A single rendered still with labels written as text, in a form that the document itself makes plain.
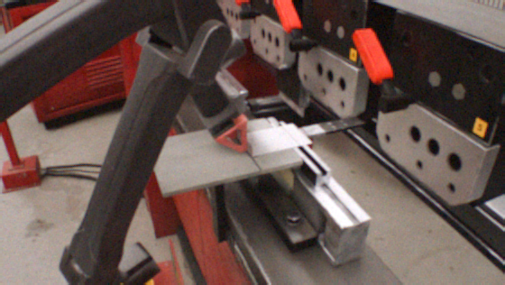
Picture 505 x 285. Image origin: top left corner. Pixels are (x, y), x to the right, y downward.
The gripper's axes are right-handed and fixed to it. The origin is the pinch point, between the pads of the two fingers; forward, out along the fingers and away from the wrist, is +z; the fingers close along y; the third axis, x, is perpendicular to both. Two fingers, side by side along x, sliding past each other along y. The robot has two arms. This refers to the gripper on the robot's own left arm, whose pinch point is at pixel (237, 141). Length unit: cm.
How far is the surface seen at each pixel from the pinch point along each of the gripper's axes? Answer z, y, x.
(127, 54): -1, 85, 15
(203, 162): -2.7, -3.3, 7.5
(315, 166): 6.8, -11.0, -9.1
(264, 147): 2.9, -2.8, -3.6
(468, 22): -25, -40, -22
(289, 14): -22.0, -12.1, -15.8
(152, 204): 64, 85, 48
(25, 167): 41, 159, 114
